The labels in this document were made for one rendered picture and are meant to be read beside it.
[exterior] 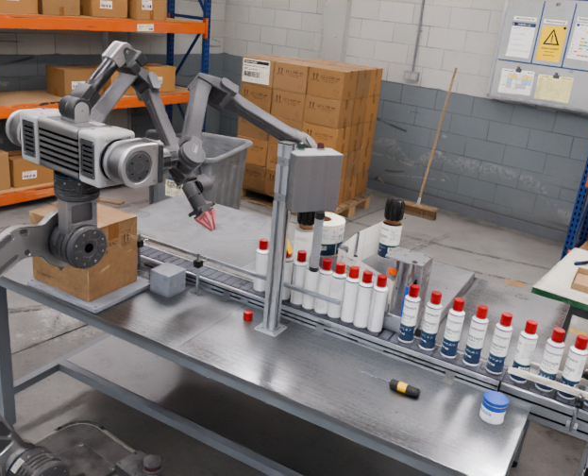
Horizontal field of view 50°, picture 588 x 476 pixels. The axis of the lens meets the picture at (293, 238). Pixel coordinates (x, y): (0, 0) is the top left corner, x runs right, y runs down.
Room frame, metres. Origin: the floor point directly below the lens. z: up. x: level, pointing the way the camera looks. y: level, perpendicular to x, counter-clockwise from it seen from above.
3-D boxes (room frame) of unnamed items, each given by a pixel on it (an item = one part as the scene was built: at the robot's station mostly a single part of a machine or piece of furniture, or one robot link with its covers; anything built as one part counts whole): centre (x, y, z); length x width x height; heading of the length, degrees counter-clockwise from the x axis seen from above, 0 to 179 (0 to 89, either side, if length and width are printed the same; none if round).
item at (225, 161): (4.82, 0.81, 0.48); 0.89 x 0.63 x 0.96; 164
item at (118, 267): (2.16, 0.78, 0.99); 0.30 x 0.24 x 0.27; 61
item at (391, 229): (2.56, -0.42, 1.04); 0.09 x 0.09 x 0.29
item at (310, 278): (2.05, -0.08, 0.98); 0.05 x 0.05 x 0.20
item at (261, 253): (2.16, 0.11, 0.98); 0.05 x 0.05 x 0.20
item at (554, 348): (1.67, -0.81, 0.98); 0.05 x 0.05 x 0.20
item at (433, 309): (1.84, -0.48, 0.98); 0.05 x 0.05 x 0.20
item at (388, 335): (2.11, 0.02, 0.86); 1.65 x 0.08 x 0.04; 62
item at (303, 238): (2.39, -0.05, 1.03); 0.09 x 0.09 x 0.30
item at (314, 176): (1.98, -0.04, 1.38); 0.17 x 0.10 x 0.19; 117
